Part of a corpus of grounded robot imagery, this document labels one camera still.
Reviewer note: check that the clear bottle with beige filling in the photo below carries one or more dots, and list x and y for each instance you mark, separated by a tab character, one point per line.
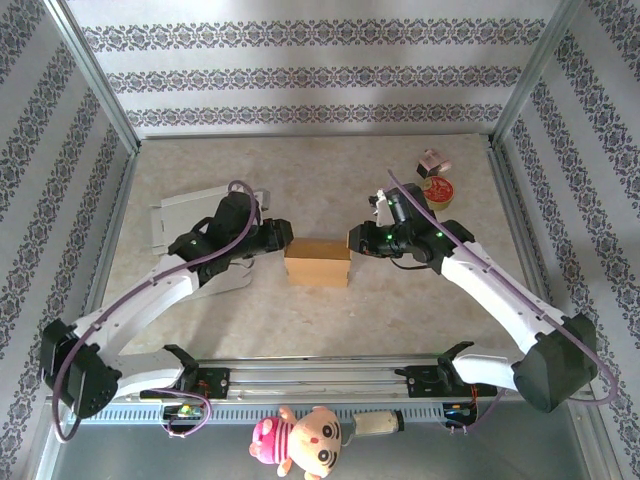
375	422

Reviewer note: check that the brown cardboard box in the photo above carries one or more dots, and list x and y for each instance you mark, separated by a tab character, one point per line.
317	260

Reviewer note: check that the small pink box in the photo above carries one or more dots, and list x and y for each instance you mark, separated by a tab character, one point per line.
432	160

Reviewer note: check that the aluminium frame post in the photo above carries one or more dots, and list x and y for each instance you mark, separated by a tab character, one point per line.
94	75
534	75

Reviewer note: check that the long aluminium base rail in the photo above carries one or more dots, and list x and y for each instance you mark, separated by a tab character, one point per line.
320	372

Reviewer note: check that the pink plush doll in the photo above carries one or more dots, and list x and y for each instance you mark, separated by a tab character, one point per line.
310	440

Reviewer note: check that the small circuit board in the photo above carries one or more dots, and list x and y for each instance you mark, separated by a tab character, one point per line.
457	411
182	411

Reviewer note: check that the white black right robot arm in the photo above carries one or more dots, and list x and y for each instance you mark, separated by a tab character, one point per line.
490	290

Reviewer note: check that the perforated metal strip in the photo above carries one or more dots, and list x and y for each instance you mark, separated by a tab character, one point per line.
240	413

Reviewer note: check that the aluminium side rail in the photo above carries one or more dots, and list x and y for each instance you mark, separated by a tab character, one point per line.
111	240
520	225

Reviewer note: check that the round red gold tin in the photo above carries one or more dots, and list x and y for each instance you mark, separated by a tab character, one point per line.
442	192

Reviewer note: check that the white and teal paper box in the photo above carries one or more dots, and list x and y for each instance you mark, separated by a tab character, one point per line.
185	210

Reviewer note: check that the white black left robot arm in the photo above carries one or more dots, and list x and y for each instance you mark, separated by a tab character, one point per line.
135	300

